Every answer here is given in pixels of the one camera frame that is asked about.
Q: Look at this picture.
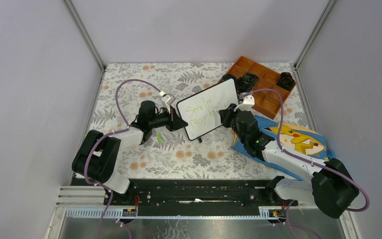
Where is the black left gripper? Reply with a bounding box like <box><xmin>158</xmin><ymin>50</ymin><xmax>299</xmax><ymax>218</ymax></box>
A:
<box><xmin>149</xmin><ymin>106</ymin><xmax>188</xmax><ymax>132</ymax></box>

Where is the white whiteboard black frame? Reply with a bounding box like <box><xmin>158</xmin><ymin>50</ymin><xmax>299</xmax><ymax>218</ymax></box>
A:
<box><xmin>177</xmin><ymin>79</ymin><xmax>238</xmax><ymax>140</ymax></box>

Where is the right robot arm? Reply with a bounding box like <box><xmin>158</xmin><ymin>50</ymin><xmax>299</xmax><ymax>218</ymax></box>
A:
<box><xmin>219</xmin><ymin>104</ymin><xmax>360</xmax><ymax>219</ymax></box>

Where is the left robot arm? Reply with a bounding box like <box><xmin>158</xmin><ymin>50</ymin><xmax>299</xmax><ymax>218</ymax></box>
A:
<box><xmin>72</xmin><ymin>101</ymin><xmax>188</xmax><ymax>205</ymax></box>

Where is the floral tablecloth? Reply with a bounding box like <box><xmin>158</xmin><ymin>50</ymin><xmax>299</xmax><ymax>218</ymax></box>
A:
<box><xmin>76</xmin><ymin>62</ymin><xmax>310</xmax><ymax>180</ymax></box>

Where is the black rings middle compartment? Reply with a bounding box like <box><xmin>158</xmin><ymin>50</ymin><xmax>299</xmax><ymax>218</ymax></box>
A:
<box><xmin>236</xmin><ymin>72</ymin><xmax>260</xmax><ymax>93</ymax></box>

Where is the black rings right compartment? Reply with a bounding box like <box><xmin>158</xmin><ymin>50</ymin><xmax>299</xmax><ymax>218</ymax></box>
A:
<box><xmin>276</xmin><ymin>72</ymin><xmax>295</xmax><ymax>92</ymax></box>

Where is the blue Pikachu cloth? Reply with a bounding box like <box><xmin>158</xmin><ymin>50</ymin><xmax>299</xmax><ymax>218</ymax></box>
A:
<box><xmin>233</xmin><ymin>115</ymin><xmax>335</xmax><ymax>180</ymax></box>

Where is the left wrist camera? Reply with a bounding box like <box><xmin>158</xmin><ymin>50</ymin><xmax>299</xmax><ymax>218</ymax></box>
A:
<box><xmin>159</xmin><ymin>91</ymin><xmax>176</xmax><ymax>113</ymax></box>

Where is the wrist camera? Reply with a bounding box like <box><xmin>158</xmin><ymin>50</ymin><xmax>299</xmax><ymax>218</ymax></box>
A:
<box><xmin>234</xmin><ymin>95</ymin><xmax>255</xmax><ymax>112</ymax></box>
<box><xmin>159</xmin><ymin>91</ymin><xmax>176</xmax><ymax>113</ymax></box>

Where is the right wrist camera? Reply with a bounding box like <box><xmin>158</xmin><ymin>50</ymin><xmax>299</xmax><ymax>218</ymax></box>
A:
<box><xmin>234</xmin><ymin>95</ymin><xmax>255</xmax><ymax>112</ymax></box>

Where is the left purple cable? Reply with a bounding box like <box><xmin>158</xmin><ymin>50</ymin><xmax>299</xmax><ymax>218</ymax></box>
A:
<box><xmin>84</xmin><ymin>79</ymin><xmax>162</xmax><ymax>239</ymax></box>

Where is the purple cable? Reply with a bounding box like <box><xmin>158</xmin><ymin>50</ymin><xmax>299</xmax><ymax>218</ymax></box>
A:
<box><xmin>243</xmin><ymin>88</ymin><xmax>371</xmax><ymax>213</ymax></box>
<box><xmin>84</xmin><ymin>79</ymin><xmax>162</xmax><ymax>239</ymax></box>

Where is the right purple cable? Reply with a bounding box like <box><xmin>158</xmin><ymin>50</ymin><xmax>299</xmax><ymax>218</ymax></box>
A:
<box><xmin>243</xmin><ymin>88</ymin><xmax>371</xmax><ymax>213</ymax></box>

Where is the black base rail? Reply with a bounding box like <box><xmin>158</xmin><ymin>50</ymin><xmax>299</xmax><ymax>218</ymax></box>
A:
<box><xmin>101</xmin><ymin>179</ymin><xmax>298</xmax><ymax>217</ymax></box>

